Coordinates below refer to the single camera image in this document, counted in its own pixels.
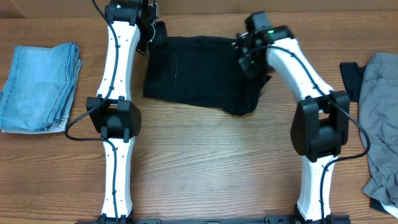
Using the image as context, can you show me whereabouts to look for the dark green shorts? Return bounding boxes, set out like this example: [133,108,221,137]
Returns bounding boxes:
[143,36,271,116]

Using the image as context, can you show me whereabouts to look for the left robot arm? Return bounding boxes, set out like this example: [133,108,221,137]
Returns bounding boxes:
[86,1,167,223]

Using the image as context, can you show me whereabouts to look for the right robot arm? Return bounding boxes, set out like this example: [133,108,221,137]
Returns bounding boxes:
[235,11,351,223]

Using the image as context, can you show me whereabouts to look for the dark folded garment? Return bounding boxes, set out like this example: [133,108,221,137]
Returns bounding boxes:
[340,62,397,218]

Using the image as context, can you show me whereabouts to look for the folded light blue jeans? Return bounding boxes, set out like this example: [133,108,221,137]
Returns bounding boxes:
[1,42,82,134]

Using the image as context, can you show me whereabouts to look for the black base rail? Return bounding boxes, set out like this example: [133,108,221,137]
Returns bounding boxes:
[79,215,351,224]

